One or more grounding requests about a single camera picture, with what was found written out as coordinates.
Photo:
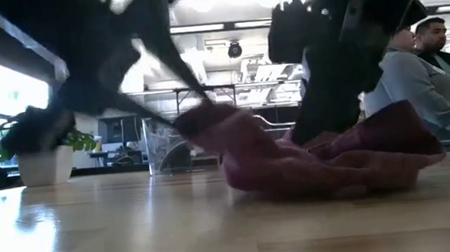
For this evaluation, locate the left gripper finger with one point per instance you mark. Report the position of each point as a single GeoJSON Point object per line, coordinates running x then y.
{"type": "Point", "coordinates": [168, 48]}
{"type": "Point", "coordinates": [115, 101]}

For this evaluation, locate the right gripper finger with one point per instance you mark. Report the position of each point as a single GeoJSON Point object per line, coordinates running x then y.
{"type": "Point", "coordinates": [326, 99]}
{"type": "Point", "coordinates": [365, 77]}

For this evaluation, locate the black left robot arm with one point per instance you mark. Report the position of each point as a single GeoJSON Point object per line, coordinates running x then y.
{"type": "Point", "coordinates": [32, 16]}

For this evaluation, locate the black monitor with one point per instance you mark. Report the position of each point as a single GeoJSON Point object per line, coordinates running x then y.
{"type": "Point", "coordinates": [119, 130]}

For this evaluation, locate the long ceiling light strip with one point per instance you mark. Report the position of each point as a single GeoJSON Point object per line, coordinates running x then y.
{"type": "Point", "coordinates": [199, 28]}

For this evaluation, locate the clear plastic bin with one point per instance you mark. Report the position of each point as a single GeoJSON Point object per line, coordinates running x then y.
{"type": "Point", "coordinates": [155, 132]}
{"type": "Point", "coordinates": [274, 124]}

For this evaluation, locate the green plant in white pot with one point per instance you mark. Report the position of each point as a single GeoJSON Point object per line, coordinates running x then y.
{"type": "Point", "coordinates": [47, 168]}

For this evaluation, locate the black round ceiling camera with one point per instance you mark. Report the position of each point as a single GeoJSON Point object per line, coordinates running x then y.
{"type": "Point", "coordinates": [234, 50]}

